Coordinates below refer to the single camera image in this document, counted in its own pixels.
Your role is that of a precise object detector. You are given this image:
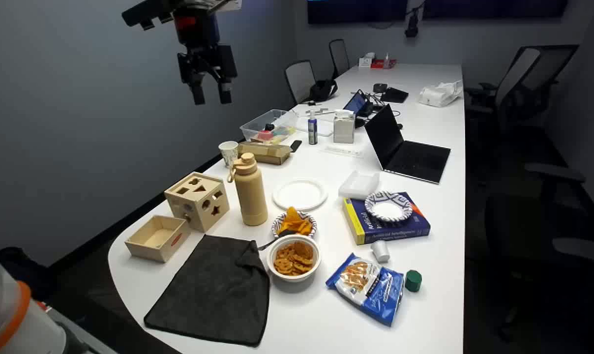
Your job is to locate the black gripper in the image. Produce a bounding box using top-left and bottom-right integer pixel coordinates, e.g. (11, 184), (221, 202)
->
(176, 41), (241, 107)

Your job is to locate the grey towel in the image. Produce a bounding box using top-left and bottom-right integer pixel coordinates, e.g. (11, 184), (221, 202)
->
(142, 231), (272, 347)

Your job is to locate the white paper cup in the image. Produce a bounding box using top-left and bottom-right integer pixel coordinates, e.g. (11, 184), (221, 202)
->
(217, 137), (243, 168)

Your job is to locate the clear plastic container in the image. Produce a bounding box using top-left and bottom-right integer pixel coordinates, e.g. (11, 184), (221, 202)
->
(239, 106), (300, 143)

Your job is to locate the brown woven basket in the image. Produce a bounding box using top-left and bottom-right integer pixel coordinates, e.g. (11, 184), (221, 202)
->
(239, 139), (296, 166)

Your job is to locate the grey mesh office chair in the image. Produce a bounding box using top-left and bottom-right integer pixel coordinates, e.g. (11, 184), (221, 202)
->
(327, 35), (355, 80)
(284, 56), (319, 106)

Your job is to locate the wooden shape sorter cube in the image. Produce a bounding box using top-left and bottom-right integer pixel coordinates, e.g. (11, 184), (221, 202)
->
(164, 168), (233, 233)

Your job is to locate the blue drink can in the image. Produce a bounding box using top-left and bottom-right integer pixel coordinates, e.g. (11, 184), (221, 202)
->
(306, 115), (321, 147)

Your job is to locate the beige water bottle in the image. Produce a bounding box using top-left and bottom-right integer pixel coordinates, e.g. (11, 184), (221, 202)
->
(227, 151), (272, 227)

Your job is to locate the black bag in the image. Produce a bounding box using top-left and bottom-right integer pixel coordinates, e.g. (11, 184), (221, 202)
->
(310, 76), (341, 104)

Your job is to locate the white round plate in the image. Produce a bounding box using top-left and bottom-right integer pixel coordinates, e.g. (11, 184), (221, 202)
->
(270, 176), (331, 214)

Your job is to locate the white carton box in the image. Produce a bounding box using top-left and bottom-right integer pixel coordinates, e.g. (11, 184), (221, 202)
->
(331, 109), (359, 145)

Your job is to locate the blue tablet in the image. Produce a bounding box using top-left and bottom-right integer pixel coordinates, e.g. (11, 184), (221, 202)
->
(343, 88), (376, 117)

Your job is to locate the shallow wooden tray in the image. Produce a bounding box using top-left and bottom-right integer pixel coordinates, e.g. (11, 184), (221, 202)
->
(125, 212), (193, 265)

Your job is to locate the small dish of orange chips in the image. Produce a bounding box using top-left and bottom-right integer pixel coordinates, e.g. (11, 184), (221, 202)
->
(270, 206), (319, 241)

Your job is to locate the small white box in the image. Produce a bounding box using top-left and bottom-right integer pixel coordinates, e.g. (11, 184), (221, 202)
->
(357, 50), (378, 70)

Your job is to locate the black pouch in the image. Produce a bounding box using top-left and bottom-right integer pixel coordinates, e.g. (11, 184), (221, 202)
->
(378, 84), (412, 104)

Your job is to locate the white bowl of chips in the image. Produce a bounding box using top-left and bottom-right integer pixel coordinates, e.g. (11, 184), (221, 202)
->
(268, 231), (323, 284)

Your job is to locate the black laptop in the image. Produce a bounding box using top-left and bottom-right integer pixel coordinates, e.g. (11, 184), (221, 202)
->
(363, 102), (453, 184)

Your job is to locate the white fluted paper bowl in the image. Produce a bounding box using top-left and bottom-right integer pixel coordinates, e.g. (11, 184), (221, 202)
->
(365, 188), (416, 224)

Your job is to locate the blue and yellow box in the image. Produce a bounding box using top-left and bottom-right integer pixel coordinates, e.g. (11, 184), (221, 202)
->
(341, 190), (435, 247)

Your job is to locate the white crumpled plastic bag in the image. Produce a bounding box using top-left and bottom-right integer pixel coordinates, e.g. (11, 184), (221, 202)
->
(418, 78), (465, 107)

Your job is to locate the small white cup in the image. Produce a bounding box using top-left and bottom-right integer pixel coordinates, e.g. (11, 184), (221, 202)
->
(371, 237), (392, 265)

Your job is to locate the blue and white snack bag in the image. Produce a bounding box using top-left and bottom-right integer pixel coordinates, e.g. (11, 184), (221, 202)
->
(325, 251), (408, 328)

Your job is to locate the green bottle cap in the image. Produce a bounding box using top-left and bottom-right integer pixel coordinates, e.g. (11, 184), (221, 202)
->
(404, 267), (426, 294)

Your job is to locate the white cylinder with orange band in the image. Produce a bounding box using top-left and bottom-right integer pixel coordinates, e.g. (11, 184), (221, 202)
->
(0, 245), (72, 354)

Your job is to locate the black office chair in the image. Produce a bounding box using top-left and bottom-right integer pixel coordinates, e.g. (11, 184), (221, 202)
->
(465, 43), (583, 129)
(485, 159), (594, 343)

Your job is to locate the dark wall screen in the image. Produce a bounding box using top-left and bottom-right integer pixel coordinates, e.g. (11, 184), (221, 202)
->
(306, 0), (571, 27)

